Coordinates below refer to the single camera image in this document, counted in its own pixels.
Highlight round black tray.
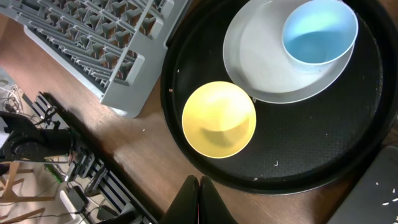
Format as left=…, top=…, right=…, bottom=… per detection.
left=160, top=1, right=397, bottom=195

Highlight grey plate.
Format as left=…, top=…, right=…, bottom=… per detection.
left=223, top=0, right=354, bottom=104

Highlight black rectangular tray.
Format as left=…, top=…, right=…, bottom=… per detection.
left=328, top=146, right=397, bottom=224

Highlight grey dishwasher rack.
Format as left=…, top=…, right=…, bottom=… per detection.
left=1, top=0, right=191, bottom=118

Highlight floor cables and adapters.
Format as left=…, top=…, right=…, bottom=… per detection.
left=0, top=79, right=137, bottom=224

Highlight yellow bowl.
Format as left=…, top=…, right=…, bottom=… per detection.
left=182, top=81, right=257, bottom=159

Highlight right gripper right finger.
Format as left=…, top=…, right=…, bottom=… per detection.
left=198, top=176, right=238, bottom=224

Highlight blue cup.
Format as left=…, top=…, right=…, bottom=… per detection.
left=281, top=0, right=359, bottom=70

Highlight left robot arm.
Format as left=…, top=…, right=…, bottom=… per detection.
left=1, top=111, right=76, bottom=162

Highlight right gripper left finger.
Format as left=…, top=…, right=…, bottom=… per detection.
left=159, top=175, right=200, bottom=224

